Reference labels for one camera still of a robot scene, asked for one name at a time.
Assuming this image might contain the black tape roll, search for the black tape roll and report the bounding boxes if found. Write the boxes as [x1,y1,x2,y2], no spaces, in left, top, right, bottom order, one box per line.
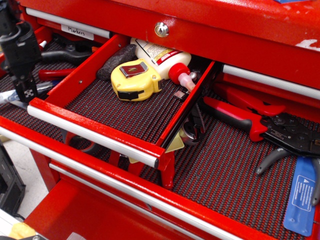
[60,128,101,155]

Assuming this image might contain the yellow tape measure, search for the yellow tape measure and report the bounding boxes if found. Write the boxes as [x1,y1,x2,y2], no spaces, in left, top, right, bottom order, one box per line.
[110,58,164,102]

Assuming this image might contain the blue capped white marker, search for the blue capped white marker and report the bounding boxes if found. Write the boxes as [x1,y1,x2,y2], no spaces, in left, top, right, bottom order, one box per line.
[0,80,59,104]

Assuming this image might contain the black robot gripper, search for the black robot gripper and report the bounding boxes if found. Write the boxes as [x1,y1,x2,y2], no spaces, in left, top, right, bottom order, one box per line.
[0,0,42,103]

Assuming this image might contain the upper right closed drawer handle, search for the upper right closed drawer handle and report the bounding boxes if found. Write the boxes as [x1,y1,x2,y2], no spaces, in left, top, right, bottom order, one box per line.
[222,64,320,100]

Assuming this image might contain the red metal tool chest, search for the red metal tool chest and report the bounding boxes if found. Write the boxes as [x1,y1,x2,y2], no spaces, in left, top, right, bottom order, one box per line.
[0,0,320,240]

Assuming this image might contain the small open red drawer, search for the small open red drawer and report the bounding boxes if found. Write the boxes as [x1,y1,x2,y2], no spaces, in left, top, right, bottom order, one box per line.
[27,34,215,189]

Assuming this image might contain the red capped white marker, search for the red capped white marker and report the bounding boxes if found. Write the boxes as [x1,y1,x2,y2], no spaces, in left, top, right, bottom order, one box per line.
[38,68,75,81]

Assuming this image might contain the grey handled pliers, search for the grey handled pliers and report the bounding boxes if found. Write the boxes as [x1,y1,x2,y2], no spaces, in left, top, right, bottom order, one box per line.
[255,147,320,206]

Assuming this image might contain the wide open red drawer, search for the wide open red drawer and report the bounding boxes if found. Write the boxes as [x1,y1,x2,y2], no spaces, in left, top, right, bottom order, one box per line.
[0,62,320,240]

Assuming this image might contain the white glue bottle red cap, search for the white glue bottle red cap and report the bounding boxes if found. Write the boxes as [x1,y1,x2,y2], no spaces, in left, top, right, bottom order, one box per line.
[130,38,196,92]

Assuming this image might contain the black box on floor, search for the black box on floor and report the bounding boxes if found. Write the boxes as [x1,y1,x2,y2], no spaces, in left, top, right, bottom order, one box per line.
[0,142,26,216]

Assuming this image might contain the black spring clamp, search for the black spring clamp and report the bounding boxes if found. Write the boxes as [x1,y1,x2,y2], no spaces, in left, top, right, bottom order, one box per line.
[41,33,103,66]

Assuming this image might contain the red handled crimping tool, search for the red handled crimping tool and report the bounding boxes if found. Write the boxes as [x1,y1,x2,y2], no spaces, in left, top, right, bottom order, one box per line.
[198,83,320,158]

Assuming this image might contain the white markers drawer label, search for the white markers drawer label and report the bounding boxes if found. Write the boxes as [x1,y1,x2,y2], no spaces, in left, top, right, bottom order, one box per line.
[61,24,94,41]

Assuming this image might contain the dark grey sanding sponge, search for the dark grey sanding sponge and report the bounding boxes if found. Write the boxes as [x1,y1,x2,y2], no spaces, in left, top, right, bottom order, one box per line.
[96,44,137,81]

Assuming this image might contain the silver round metal tool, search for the silver round metal tool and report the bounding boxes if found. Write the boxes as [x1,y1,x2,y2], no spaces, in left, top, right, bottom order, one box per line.
[179,104,206,146]

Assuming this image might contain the silver cabinet lock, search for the silver cabinet lock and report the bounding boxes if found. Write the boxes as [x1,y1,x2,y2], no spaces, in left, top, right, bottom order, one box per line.
[154,22,170,38]

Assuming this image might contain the red threadlocker tube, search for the red threadlocker tube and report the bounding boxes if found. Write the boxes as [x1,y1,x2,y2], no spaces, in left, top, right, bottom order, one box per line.
[39,40,48,50]

